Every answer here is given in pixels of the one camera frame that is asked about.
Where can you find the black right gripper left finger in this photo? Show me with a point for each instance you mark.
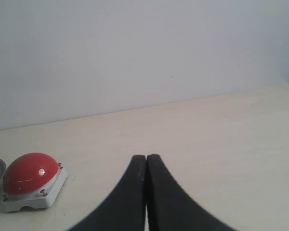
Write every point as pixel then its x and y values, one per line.
pixel 124 207

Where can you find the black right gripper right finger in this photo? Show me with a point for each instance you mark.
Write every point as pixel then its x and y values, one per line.
pixel 169 207

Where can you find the red dome push button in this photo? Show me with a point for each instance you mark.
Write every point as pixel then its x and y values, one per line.
pixel 33 180

